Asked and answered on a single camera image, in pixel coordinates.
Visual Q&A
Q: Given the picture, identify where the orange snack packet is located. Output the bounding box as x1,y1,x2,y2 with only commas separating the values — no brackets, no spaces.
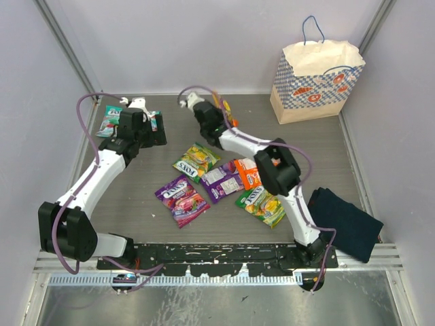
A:
211,91,239,127

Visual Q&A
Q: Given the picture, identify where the teal Fox's candy bag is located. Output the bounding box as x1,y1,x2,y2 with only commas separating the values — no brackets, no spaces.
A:
148,111,160,132
96,105,122,138

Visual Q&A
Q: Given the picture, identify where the purple Fox's berries candy bag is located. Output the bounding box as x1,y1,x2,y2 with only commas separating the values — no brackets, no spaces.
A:
155,175,211,228

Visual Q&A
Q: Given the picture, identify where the small purple snack packet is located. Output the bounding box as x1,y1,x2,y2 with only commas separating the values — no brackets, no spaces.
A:
200,160,245,204

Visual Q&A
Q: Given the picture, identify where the yellow green Fox's candy bag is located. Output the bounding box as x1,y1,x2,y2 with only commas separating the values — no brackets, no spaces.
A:
235,185,285,228

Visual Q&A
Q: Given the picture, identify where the checkered paper bakery bag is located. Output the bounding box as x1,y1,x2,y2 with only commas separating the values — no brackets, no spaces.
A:
270,25,366,124

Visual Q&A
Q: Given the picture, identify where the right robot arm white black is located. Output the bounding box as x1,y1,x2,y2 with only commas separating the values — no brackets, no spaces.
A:
188,100,329,268

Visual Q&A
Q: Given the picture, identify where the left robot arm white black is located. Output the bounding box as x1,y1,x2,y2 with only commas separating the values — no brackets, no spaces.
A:
38,108,167,269

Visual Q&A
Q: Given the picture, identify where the orange candy bag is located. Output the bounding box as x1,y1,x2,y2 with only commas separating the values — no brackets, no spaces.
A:
234,158,262,190

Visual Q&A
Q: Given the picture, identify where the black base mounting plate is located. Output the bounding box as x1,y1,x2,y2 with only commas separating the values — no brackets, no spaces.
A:
115,243,321,277

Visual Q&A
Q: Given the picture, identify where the dark blue cloth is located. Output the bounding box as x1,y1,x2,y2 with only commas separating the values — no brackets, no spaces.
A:
308,187,383,264

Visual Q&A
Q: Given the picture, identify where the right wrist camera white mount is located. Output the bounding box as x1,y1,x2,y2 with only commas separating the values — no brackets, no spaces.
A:
179,91,205,111

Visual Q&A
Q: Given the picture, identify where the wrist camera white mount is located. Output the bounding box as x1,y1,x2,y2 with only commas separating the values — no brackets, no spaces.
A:
119,97,150,117
179,91,205,111

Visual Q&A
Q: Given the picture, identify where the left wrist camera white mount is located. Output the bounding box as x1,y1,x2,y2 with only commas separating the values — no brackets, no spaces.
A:
119,97,150,117

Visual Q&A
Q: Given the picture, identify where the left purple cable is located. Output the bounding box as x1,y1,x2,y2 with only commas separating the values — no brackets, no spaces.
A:
50,92,164,293

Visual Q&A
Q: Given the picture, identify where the slotted cable duct rail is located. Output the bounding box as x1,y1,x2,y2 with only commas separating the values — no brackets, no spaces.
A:
48,273,302,287

